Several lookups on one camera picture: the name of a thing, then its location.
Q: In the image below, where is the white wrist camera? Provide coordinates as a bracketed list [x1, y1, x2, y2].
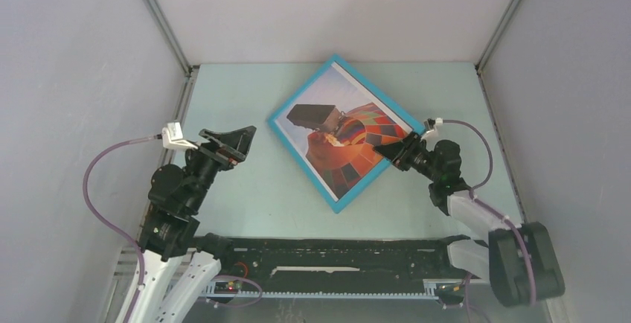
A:
[161, 122, 199, 151]
[421, 118, 443, 140]

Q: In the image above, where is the wooden picture frame with glass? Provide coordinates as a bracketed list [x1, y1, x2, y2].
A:
[266, 54, 427, 215]

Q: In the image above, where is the right aluminium corner post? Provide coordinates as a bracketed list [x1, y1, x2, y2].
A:
[475, 0, 523, 75]

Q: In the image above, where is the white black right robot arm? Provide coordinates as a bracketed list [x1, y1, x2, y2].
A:
[374, 132, 566, 307]

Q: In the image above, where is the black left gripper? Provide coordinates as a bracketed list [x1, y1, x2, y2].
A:
[183, 125, 256, 212]

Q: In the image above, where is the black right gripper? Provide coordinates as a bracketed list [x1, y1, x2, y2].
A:
[372, 132, 440, 183]

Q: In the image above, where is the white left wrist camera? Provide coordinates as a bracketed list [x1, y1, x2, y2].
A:
[161, 122, 199, 151]

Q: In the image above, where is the left aluminium corner post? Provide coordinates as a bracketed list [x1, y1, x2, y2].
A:
[143, 0, 193, 77]

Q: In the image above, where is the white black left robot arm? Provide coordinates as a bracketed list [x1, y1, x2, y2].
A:
[116, 122, 257, 322]

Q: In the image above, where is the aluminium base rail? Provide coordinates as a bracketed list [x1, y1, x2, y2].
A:
[114, 246, 564, 307]

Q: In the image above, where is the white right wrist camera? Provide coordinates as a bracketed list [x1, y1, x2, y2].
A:
[421, 118, 443, 140]

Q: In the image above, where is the aluminium corner post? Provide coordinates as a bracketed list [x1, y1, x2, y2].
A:
[475, 0, 523, 75]
[143, 0, 193, 77]

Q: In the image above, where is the hot air balloon photo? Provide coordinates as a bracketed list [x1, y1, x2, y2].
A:
[275, 63, 414, 202]

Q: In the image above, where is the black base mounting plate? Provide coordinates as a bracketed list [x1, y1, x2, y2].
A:
[220, 237, 466, 295]

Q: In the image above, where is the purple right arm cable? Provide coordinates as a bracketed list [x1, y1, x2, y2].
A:
[441, 118, 538, 323]

